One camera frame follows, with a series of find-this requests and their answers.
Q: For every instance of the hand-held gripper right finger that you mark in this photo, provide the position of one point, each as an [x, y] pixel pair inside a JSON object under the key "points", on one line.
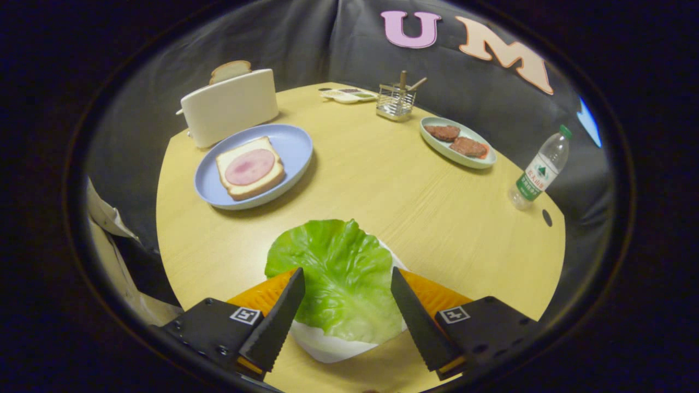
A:
{"points": [[420, 327]]}

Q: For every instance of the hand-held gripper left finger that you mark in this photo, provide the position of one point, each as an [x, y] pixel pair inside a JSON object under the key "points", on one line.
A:
{"points": [[276, 327]]}

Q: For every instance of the green lettuce leaf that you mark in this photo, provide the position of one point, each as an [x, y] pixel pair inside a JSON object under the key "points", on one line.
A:
{"points": [[338, 273]]}

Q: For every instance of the plain toast bread slice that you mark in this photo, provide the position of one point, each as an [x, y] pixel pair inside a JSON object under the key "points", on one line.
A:
{"points": [[230, 70]]}

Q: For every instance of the white plate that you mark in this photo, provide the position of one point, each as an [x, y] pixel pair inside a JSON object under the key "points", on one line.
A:
{"points": [[327, 349]]}

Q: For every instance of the bread slice under ham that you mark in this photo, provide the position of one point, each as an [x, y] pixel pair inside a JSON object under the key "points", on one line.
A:
{"points": [[246, 188]]}

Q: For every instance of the pink ham slice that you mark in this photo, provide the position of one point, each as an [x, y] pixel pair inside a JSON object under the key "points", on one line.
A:
{"points": [[250, 166]]}

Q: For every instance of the blue plate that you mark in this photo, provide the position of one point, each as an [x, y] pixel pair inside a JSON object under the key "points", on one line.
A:
{"points": [[289, 147]]}

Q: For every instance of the pale green plate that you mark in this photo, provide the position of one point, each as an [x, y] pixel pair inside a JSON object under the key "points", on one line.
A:
{"points": [[437, 147]]}

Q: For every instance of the brown fried meat piece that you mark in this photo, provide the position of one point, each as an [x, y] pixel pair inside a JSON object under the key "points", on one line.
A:
{"points": [[442, 132], [468, 147]]}

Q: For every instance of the clear water bottle green label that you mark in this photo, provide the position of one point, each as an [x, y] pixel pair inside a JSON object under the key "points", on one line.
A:
{"points": [[538, 172]]}

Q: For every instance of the beige cloth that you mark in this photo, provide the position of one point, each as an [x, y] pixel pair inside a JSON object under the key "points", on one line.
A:
{"points": [[109, 218]]}

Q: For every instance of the white toaster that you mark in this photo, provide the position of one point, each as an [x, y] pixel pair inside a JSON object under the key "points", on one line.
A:
{"points": [[229, 109]]}

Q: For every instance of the white divided bean dish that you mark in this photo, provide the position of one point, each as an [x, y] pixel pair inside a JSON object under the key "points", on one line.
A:
{"points": [[347, 96]]}

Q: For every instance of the wooden utensil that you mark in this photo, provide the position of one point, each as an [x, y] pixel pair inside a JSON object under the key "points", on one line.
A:
{"points": [[418, 84], [403, 79]]}

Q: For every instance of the black backdrop cloth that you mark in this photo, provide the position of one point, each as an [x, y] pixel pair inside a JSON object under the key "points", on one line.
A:
{"points": [[306, 43]]}

